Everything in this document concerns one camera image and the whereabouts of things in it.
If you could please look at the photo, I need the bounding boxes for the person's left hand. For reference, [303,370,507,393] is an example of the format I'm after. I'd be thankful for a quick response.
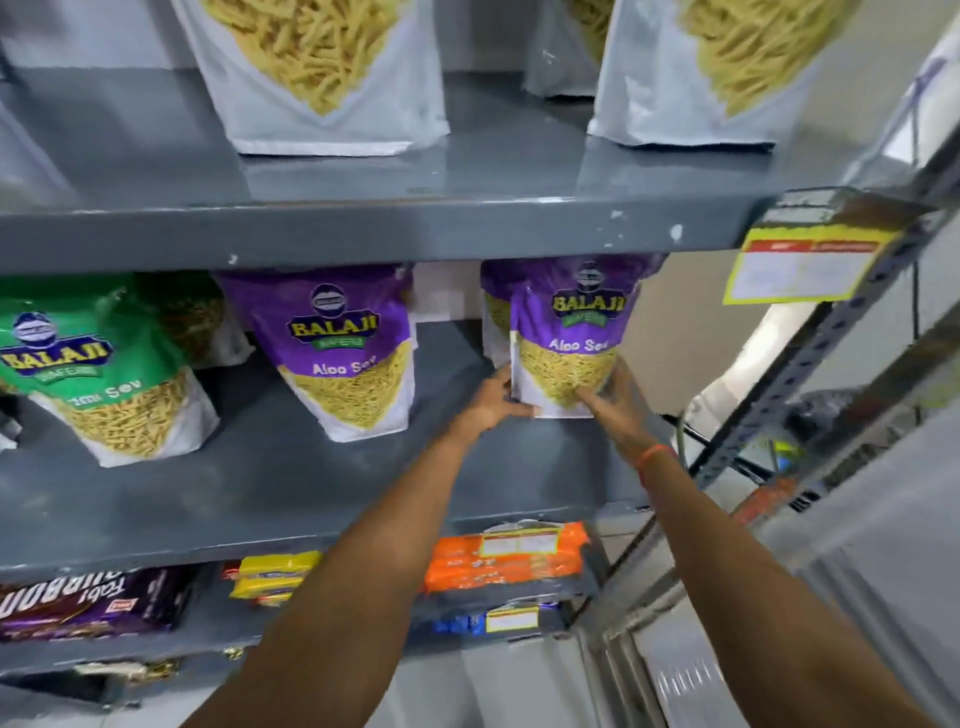
[450,363,537,445]

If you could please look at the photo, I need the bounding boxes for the person's right hand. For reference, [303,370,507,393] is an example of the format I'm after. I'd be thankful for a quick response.
[576,356,663,460]

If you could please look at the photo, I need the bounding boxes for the purple snack pouch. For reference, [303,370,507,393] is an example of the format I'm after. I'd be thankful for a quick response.
[480,259,526,370]
[216,264,419,444]
[508,253,667,421]

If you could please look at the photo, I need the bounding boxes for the person's right forearm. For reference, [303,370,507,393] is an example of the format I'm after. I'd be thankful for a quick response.
[636,448,939,728]

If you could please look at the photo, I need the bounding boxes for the person's left forearm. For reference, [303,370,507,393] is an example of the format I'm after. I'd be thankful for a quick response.
[180,423,481,728]

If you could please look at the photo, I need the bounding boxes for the orange wristband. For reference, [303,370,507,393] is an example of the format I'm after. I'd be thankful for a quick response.
[636,442,681,483]

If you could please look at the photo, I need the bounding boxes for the orange biscuit packet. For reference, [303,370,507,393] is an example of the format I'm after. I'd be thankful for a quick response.
[422,521,595,595]

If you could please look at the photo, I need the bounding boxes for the perforated metal rack upright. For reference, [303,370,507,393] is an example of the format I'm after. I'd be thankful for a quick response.
[573,127,960,650]

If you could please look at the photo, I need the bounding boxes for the blue biscuit packet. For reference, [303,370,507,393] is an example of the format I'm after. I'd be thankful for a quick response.
[433,602,565,640]

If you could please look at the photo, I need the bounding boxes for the yellow shelf label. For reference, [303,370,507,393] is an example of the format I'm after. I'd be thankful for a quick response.
[722,219,903,306]

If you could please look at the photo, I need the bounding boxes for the grey metal shelf rack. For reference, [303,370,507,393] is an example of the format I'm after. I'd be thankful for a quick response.
[0,0,960,728]

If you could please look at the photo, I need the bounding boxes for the yellow biscuit packet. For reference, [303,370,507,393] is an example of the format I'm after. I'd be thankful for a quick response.
[227,550,325,607]

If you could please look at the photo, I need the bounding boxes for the green snack pouch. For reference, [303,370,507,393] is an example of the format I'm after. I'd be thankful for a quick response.
[0,273,221,469]
[133,270,255,370]

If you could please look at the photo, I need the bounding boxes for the white snack pouch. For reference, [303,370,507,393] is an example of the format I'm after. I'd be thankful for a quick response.
[169,0,452,158]
[522,0,618,99]
[587,0,865,153]

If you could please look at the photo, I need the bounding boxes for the dark purple biscuit pack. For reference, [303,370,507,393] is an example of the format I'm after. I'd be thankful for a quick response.
[0,566,195,644]

